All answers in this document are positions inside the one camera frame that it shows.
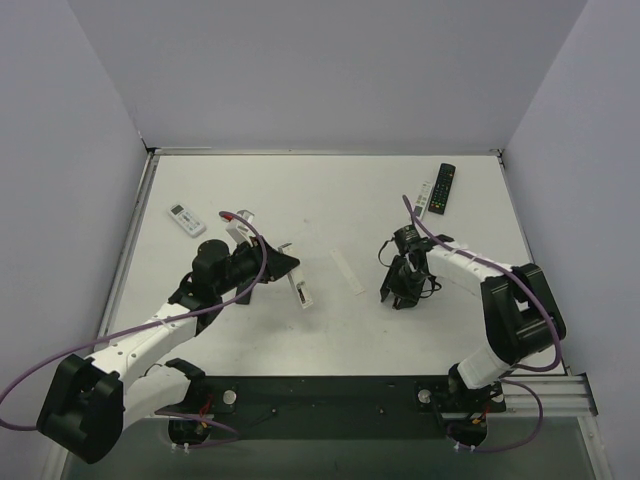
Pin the long white slim remote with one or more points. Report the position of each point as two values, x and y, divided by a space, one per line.
297 279

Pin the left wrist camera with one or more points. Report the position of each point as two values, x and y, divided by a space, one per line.
237 229

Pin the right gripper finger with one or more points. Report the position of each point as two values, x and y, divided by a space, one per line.
405 301
391 275

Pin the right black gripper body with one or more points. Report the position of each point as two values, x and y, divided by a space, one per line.
404 279

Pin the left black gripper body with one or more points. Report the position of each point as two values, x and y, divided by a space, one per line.
267 261

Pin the white AC remote left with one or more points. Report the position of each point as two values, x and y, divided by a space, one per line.
187 220

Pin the white long battery cover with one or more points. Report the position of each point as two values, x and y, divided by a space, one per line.
346 271

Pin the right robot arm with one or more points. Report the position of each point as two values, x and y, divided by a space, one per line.
521 316

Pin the black remote control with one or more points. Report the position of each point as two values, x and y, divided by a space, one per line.
244 292

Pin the black TV remote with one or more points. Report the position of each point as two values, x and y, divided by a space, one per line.
441 189

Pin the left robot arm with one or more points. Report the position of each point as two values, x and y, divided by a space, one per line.
92 400

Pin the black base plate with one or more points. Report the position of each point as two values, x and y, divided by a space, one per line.
218 408

